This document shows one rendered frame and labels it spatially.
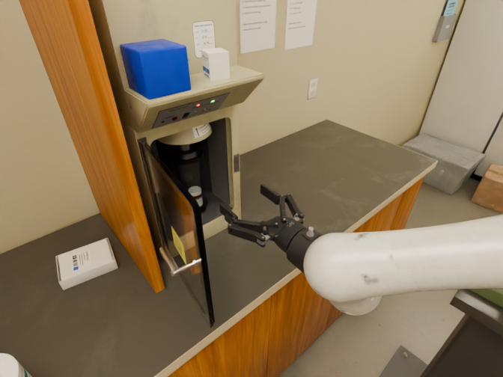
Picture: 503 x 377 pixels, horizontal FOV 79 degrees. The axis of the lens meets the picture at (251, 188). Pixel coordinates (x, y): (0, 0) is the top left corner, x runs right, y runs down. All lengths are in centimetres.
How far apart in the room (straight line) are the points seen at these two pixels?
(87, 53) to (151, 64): 11
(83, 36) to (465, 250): 65
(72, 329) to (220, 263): 44
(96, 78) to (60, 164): 66
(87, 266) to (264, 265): 55
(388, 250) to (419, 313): 182
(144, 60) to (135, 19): 13
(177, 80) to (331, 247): 45
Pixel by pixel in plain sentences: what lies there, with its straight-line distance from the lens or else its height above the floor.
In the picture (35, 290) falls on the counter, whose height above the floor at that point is 94.
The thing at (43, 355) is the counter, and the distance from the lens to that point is 101.
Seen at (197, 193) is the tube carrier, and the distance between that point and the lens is 105.
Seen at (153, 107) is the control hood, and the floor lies 150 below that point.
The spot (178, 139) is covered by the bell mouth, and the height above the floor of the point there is 133.
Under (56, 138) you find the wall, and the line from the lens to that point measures 122.
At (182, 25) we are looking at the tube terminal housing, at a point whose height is 162.
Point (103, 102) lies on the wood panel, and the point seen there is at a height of 152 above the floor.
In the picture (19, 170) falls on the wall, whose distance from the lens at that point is 124.
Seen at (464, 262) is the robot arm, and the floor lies 142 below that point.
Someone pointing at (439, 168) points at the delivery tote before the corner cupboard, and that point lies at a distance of 335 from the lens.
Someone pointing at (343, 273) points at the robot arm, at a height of 137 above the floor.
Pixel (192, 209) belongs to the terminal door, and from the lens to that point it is 54.
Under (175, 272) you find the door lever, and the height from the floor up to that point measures 121.
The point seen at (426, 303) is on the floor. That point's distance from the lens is 235.
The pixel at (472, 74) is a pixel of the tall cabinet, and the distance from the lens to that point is 352.
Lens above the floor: 172
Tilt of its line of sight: 36 degrees down
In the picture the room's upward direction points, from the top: straight up
